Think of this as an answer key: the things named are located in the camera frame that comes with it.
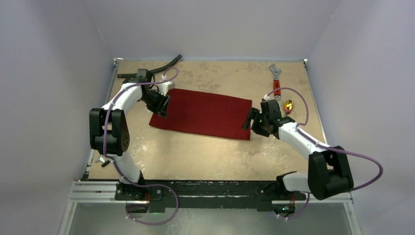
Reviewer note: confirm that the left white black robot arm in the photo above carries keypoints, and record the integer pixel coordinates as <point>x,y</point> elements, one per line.
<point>109,134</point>

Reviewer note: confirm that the black foam tube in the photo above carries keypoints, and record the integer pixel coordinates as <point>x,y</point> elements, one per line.
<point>154,71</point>

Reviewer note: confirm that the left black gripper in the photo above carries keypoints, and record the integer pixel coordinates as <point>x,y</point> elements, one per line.
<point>160,109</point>

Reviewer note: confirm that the adjustable wrench red handle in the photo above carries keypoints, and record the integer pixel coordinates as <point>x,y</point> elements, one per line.
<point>276,72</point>

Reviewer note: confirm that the aluminium rail frame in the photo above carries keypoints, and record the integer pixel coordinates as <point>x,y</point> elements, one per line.
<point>93,210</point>

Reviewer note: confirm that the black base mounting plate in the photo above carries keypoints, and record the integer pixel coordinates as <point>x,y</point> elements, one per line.
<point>158,195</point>

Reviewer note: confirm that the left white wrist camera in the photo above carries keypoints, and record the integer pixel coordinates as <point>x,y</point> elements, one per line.
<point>167,85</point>

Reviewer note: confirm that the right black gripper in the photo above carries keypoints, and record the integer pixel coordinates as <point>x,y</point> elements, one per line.
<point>254,120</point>

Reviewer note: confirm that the dark red cloth napkin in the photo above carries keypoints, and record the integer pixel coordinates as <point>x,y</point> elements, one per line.
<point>205,114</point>

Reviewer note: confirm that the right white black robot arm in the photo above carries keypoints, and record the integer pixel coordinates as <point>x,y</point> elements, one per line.
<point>328,171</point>

